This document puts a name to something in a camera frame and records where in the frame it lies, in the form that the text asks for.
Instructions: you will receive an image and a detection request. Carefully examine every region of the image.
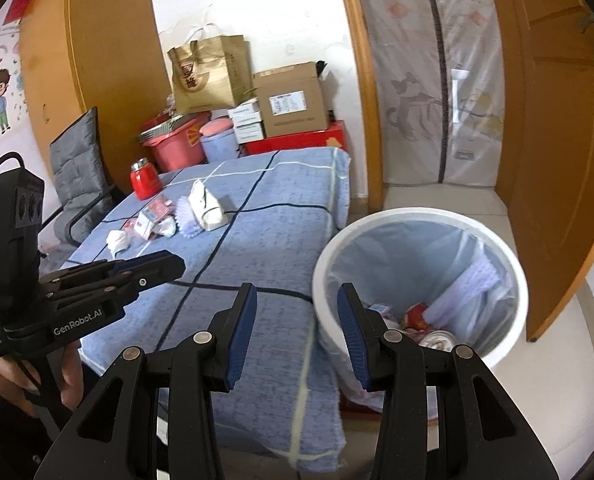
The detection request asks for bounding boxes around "translucent bin liner bag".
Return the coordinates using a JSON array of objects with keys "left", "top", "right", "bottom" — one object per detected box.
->
[{"left": 327, "top": 220, "right": 520, "bottom": 357}]

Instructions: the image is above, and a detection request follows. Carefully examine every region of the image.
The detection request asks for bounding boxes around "red milk can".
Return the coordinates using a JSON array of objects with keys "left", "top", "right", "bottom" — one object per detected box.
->
[
  {"left": 419, "top": 329, "right": 458, "bottom": 352},
  {"left": 402, "top": 302, "right": 430, "bottom": 332}
]

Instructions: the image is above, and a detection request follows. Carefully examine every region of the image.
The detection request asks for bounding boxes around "red thermos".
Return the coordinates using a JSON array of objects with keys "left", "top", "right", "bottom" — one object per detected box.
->
[{"left": 129, "top": 158, "right": 164, "bottom": 201}]

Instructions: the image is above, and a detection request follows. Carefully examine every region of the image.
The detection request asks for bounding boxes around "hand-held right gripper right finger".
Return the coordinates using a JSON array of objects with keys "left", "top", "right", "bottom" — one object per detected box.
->
[{"left": 337, "top": 282, "right": 560, "bottom": 480}]

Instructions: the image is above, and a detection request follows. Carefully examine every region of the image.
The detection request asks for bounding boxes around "red gift box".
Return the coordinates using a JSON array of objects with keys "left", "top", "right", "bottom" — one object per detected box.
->
[{"left": 241, "top": 120, "right": 350, "bottom": 157}]

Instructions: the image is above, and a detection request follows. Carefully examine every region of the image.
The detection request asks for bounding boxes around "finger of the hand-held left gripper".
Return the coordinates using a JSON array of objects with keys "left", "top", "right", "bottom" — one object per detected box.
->
[
  {"left": 108, "top": 250, "right": 186, "bottom": 291},
  {"left": 39, "top": 260, "right": 148, "bottom": 318}
]

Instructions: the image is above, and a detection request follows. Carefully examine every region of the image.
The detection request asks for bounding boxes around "white paper packet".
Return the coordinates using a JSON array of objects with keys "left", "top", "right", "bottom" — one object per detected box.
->
[{"left": 188, "top": 180, "right": 228, "bottom": 232}]

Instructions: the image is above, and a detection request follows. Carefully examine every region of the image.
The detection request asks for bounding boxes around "red plastic tub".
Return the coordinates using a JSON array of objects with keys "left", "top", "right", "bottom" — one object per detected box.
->
[{"left": 142, "top": 112, "right": 213, "bottom": 172}]

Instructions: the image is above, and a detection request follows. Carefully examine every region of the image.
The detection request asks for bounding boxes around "gold paper bag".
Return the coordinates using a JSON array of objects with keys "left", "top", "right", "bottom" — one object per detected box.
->
[{"left": 168, "top": 35, "right": 253, "bottom": 115}]

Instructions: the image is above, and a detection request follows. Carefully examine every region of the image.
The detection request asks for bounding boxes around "cardboard box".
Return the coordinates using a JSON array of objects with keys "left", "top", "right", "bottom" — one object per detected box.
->
[{"left": 253, "top": 62, "right": 330, "bottom": 139}]

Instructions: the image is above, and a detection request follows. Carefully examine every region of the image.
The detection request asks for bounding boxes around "person's left forearm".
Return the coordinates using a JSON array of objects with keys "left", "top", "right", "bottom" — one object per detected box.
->
[{"left": 0, "top": 367, "right": 58, "bottom": 480}]

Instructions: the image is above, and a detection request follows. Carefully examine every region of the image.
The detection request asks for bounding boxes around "lavender bucket pink lid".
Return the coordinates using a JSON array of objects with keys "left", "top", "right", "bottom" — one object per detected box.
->
[{"left": 199, "top": 119, "right": 238, "bottom": 164}]

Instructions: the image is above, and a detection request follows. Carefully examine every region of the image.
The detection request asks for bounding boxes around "purple white milk carton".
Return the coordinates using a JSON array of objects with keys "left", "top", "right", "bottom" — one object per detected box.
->
[{"left": 367, "top": 302, "right": 396, "bottom": 322}]

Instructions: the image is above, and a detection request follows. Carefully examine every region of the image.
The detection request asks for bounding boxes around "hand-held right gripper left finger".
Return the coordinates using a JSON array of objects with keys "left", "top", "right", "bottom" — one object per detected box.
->
[{"left": 33, "top": 282, "right": 258, "bottom": 480}]

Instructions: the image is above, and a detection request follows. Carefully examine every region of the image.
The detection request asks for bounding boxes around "wooden wardrobe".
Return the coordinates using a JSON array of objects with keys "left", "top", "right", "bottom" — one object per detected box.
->
[{"left": 19, "top": 0, "right": 160, "bottom": 196}]

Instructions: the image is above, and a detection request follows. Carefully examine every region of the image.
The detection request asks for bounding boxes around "cat print screen curtain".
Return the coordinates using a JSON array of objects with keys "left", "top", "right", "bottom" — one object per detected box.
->
[{"left": 349, "top": 0, "right": 508, "bottom": 189}]

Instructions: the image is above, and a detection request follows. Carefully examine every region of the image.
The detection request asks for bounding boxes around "red white drink carton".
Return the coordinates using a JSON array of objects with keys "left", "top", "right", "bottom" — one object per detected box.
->
[{"left": 136, "top": 210, "right": 158, "bottom": 239}]

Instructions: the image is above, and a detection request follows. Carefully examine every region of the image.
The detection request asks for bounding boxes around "wooden door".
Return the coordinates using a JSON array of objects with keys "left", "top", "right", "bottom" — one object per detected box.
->
[{"left": 482, "top": 0, "right": 594, "bottom": 344}]

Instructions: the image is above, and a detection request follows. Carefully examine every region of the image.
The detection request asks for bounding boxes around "person's left hand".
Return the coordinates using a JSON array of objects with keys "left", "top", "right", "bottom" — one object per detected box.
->
[{"left": 0, "top": 342, "right": 85, "bottom": 411}]

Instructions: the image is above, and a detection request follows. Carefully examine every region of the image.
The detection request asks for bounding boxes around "white waste bin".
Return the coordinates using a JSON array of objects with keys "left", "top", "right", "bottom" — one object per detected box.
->
[{"left": 312, "top": 208, "right": 528, "bottom": 411}]

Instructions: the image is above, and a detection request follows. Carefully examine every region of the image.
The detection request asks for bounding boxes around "striped tray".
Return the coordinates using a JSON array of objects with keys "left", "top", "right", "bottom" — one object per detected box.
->
[{"left": 139, "top": 114, "right": 198, "bottom": 144}]

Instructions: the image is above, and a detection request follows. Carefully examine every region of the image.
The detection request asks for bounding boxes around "grey cushioned chair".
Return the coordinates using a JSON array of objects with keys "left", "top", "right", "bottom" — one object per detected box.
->
[{"left": 42, "top": 106, "right": 124, "bottom": 256}]

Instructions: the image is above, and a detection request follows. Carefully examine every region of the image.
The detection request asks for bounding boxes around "blue checked tablecloth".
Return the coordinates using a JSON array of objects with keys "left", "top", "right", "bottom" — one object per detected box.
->
[{"left": 59, "top": 147, "right": 352, "bottom": 472}]

